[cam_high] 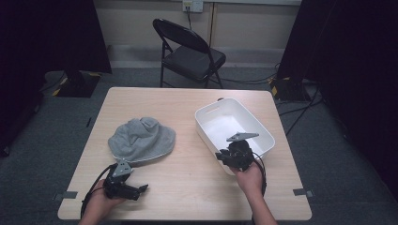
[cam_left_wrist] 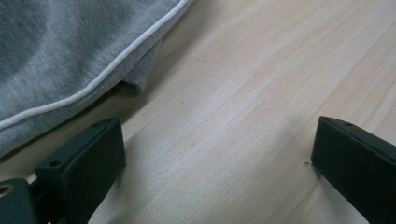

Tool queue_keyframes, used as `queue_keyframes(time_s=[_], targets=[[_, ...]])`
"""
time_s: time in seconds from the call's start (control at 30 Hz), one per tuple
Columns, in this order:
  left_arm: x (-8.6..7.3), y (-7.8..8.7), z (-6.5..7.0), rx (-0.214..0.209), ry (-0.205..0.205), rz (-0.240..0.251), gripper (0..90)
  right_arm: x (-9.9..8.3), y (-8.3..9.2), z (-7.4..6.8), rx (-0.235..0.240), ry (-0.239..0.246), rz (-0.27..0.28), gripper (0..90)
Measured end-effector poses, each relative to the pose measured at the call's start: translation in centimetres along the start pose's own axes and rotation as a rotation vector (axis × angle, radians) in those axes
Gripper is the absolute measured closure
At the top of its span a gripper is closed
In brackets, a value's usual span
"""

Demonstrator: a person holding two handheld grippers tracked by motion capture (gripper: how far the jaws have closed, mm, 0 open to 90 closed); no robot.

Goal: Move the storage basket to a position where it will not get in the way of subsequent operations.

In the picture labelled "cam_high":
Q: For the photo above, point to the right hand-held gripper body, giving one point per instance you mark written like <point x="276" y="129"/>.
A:
<point x="241" y="154"/>

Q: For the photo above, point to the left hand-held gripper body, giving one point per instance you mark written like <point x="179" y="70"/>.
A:
<point x="120" y="184"/>

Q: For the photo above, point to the white plastic bin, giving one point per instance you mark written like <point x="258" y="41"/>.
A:
<point x="225" y="125"/>

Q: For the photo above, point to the grey pants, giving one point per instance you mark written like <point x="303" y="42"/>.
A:
<point x="140" y="140"/>

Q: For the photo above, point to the person's left hand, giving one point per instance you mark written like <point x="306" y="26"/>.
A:
<point x="100" y="203"/>

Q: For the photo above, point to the person's right hand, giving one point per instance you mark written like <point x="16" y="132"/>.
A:
<point x="250" y="181"/>

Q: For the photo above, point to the grey tape mark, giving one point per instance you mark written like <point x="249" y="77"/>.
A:
<point x="67" y="195"/>

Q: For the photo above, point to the black floor tape strip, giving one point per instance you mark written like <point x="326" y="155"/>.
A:
<point x="88" y="122"/>

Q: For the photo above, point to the black stand base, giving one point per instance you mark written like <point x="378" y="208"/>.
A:
<point x="78" y="86"/>
<point x="289" y="90"/>

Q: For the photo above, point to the black folding chair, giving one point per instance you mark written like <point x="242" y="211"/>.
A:
<point x="194" y="61"/>

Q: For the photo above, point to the black curtain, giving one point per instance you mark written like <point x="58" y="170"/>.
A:
<point x="47" y="34"/>
<point x="350" y="62"/>

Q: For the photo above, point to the beige wall conduit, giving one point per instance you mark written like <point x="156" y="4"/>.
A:
<point x="212" y="25"/>

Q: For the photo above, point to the white wall socket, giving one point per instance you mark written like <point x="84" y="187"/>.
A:
<point x="193" y="4"/>

